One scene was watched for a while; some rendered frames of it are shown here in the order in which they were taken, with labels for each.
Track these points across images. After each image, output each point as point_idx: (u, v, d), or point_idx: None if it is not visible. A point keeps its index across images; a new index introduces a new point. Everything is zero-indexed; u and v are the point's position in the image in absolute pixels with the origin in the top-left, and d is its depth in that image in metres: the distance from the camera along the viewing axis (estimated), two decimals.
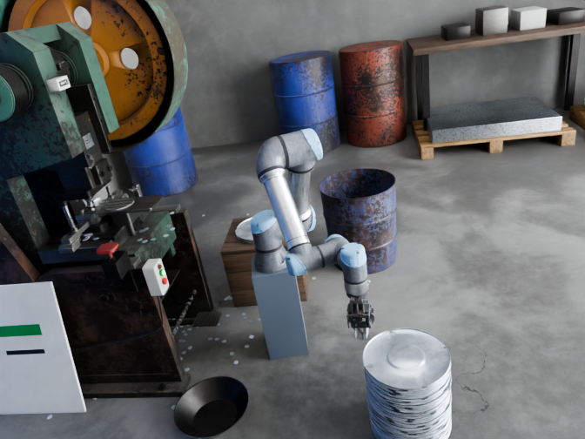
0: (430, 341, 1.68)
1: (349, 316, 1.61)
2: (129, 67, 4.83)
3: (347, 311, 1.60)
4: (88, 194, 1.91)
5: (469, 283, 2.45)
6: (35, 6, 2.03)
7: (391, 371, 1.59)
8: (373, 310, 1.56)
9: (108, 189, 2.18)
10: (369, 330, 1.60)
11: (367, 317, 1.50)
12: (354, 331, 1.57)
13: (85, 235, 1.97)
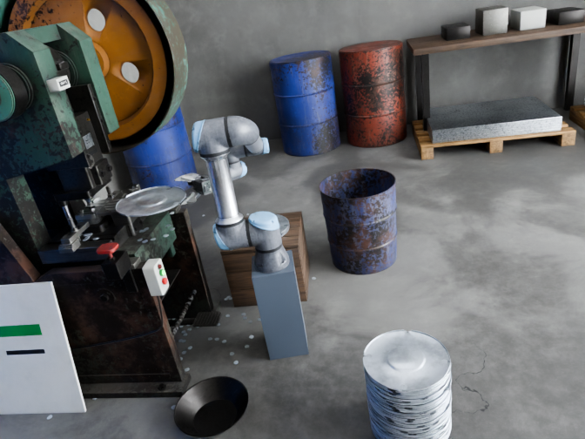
0: (143, 212, 1.90)
1: (191, 174, 2.13)
2: (129, 67, 4.83)
3: (195, 174, 2.14)
4: (88, 194, 1.91)
5: (469, 283, 2.45)
6: (122, 123, 2.23)
7: (152, 193, 2.08)
8: None
9: (108, 189, 2.18)
10: (189, 201, 2.13)
11: (211, 191, 2.13)
12: (191, 179, 2.08)
13: (85, 235, 1.97)
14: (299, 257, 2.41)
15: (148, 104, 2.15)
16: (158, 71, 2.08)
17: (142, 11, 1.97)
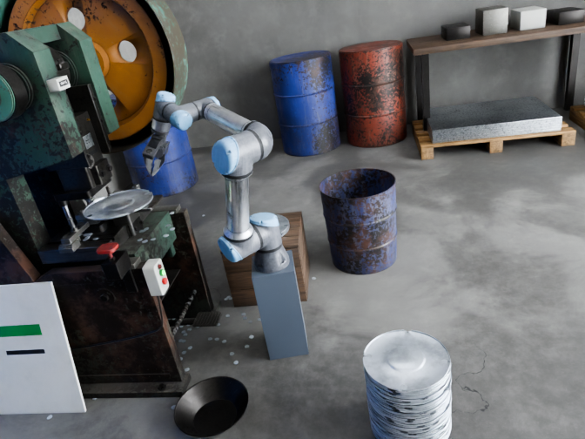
0: (137, 206, 1.97)
1: (162, 161, 2.02)
2: None
3: (164, 157, 2.01)
4: (88, 194, 1.91)
5: (469, 283, 2.45)
6: None
7: (103, 204, 2.05)
8: None
9: (108, 189, 2.18)
10: (147, 165, 2.05)
11: None
12: None
13: (85, 235, 1.97)
14: (299, 257, 2.41)
15: None
16: (125, 128, 2.22)
17: None
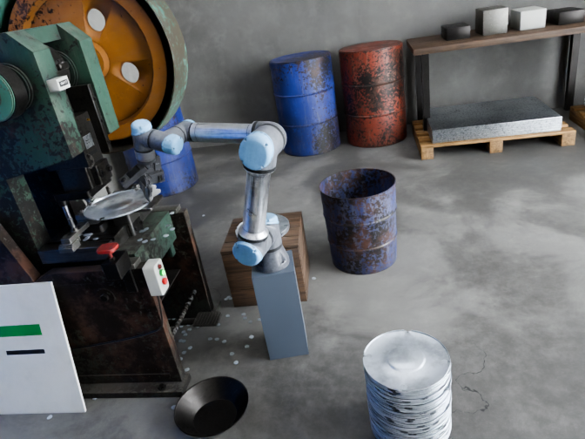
0: (124, 193, 2.13)
1: (148, 190, 1.92)
2: (129, 67, 4.83)
3: (148, 186, 1.90)
4: (88, 194, 1.91)
5: (469, 283, 2.45)
6: (122, 123, 2.23)
7: (119, 211, 1.96)
8: None
9: (108, 189, 2.18)
10: None
11: None
12: (158, 189, 1.97)
13: (85, 235, 1.97)
14: (299, 257, 2.41)
15: (148, 104, 2.15)
16: (158, 71, 2.08)
17: (142, 11, 1.97)
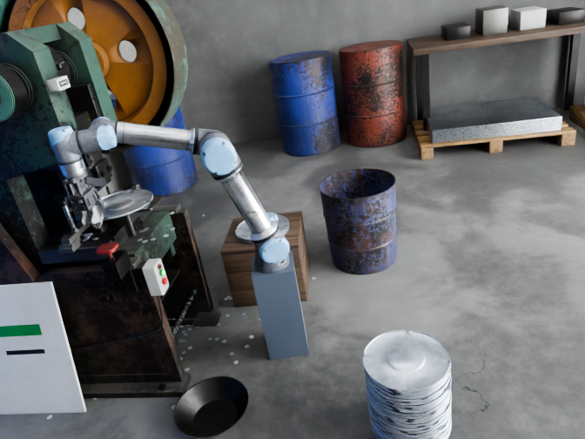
0: None
1: None
2: None
3: None
4: None
5: (469, 283, 2.45)
6: (144, 104, 2.17)
7: (137, 198, 2.05)
8: (98, 196, 1.63)
9: (108, 189, 2.18)
10: (100, 218, 1.66)
11: (84, 199, 1.57)
12: (82, 218, 1.63)
13: (85, 235, 1.97)
14: (299, 257, 2.41)
15: (155, 70, 2.08)
16: (147, 31, 2.01)
17: None
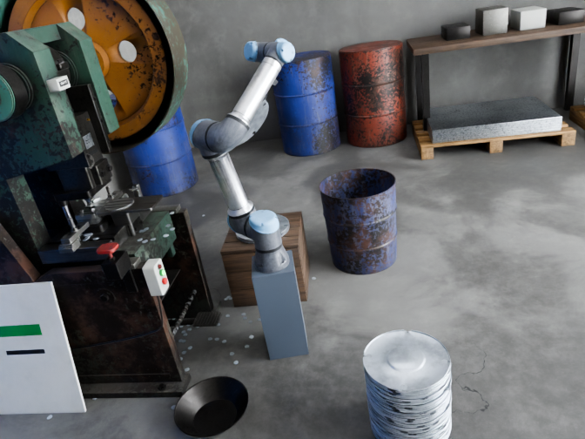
0: (246, 137, 2.39)
1: None
2: None
3: None
4: (88, 194, 1.91)
5: (469, 283, 2.45)
6: (30, 16, 2.05)
7: None
8: (266, 94, 2.11)
9: (108, 189, 2.18)
10: None
11: None
12: None
13: (85, 235, 1.97)
14: (299, 257, 2.41)
15: None
16: None
17: None
